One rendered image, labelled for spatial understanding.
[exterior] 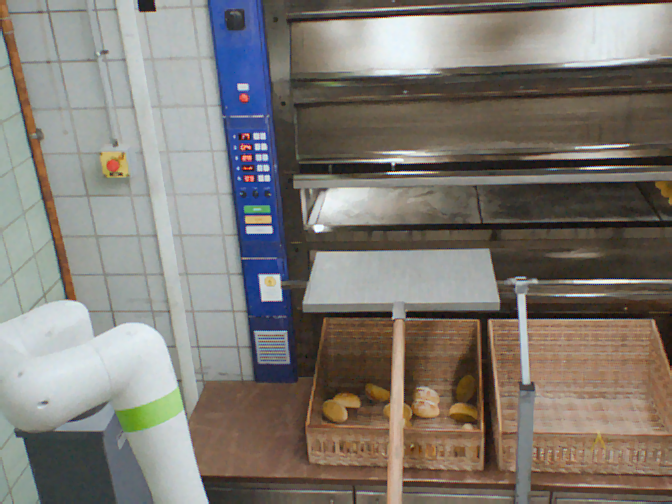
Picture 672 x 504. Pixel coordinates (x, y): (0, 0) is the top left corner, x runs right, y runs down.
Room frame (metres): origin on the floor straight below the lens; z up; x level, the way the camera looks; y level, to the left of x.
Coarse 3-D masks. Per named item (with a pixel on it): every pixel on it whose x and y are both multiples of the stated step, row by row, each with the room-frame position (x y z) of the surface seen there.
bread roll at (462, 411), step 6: (462, 402) 2.20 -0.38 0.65; (450, 408) 2.20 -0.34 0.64; (456, 408) 2.18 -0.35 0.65; (462, 408) 2.17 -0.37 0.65; (468, 408) 2.17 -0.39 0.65; (474, 408) 2.18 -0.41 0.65; (450, 414) 2.18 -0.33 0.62; (456, 414) 2.17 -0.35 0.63; (462, 414) 2.16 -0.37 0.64; (468, 414) 2.15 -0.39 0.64; (474, 414) 2.16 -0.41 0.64; (462, 420) 2.18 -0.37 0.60; (468, 420) 2.16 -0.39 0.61
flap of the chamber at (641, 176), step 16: (496, 176) 2.29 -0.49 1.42; (512, 176) 2.29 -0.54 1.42; (528, 176) 2.28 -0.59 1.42; (544, 176) 2.27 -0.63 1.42; (560, 176) 2.27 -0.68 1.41; (576, 176) 2.26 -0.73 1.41; (592, 176) 2.25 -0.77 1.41; (608, 176) 2.25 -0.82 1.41; (624, 176) 2.24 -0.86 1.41; (640, 176) 2.24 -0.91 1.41; (656, 176) 2.23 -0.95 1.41
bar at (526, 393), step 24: (288, 288) 2.15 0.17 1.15; (504, 288) 2.06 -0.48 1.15; (528, 288) 2.05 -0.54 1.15; (552, 288) 2.05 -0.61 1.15; (576, 288) 2.04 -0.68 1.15; (600, 288) 2.03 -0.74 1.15; (624, 288) 2.02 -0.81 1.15; (648, 288) 2.01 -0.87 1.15; (528, 384) 1.86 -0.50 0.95; (528, 408) 1.83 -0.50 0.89; (528, 432) 1.83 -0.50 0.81; (528, 456) 1.83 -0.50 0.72; (528, 480) 1.83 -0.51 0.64
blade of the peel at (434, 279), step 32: (320, 256) 2.29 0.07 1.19; (352, 256) 2.28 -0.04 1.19; (384, 256) 2.26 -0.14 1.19; (416, 256) 2.25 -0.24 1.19; (448, 256) 2.23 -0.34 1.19; (480, 256) 2.22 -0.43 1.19; (320, 288) 2.09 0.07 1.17; (352, 288) 2.08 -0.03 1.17; (384, 288) 2.07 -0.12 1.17; (416, 288) 2.05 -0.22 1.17; (448, 288) 2.04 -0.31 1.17; (480, 288) 2.03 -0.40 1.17
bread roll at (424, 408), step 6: (414, 402) 2.25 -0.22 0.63; (420, 402) 2.23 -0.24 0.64; (426, 402) 2.23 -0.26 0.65; (432, 402) 2.23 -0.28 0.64; (414, 408) 2.23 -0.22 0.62; (420, 408) 2.22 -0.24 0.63; (426, 408) 2.21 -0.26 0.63; (432, 408) 2.21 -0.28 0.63; (420, 414) 2.21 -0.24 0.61; (426, 414) 2.20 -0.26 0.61; (432, 414) 2.20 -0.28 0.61
